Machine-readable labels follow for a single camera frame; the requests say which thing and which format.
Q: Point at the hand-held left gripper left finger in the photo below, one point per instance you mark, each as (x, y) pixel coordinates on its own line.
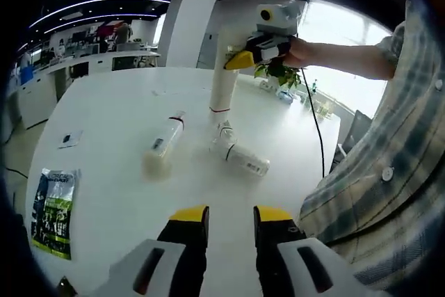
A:
(180, 248)

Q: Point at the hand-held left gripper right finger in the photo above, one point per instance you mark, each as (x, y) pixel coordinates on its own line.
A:
(274, 255)

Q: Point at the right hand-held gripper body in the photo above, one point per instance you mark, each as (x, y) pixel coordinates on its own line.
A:
(278, 22)

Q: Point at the white skincare tube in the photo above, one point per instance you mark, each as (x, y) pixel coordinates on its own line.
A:
(226, 78)

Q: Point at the black-lined white skincare bottle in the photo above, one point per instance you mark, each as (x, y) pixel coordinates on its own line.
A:
(248, 161)

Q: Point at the red collar skincare bottle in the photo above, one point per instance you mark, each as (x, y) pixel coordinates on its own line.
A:
(167, 137)

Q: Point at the green black skincare sachet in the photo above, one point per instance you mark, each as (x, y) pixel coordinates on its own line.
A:
(54, 213)

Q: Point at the green cap bottle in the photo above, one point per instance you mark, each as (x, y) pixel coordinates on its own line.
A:
(314, 87)

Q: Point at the person's right hand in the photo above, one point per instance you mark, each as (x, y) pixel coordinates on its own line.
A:
(300, 53)

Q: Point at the potted green plant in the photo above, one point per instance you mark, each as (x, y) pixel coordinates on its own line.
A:
(278, 71)

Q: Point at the blue tissue pack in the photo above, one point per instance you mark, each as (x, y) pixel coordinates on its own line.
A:
(284, 96)

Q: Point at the office chair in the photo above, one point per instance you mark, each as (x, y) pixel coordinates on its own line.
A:
(354, 126)

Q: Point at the white card with dark clip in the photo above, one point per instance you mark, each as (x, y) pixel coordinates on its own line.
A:
(69, 138)

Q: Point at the long white desk row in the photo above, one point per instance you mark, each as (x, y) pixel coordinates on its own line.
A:
(38, 98)

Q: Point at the blue bin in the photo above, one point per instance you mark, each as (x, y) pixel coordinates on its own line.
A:
(26, 77)

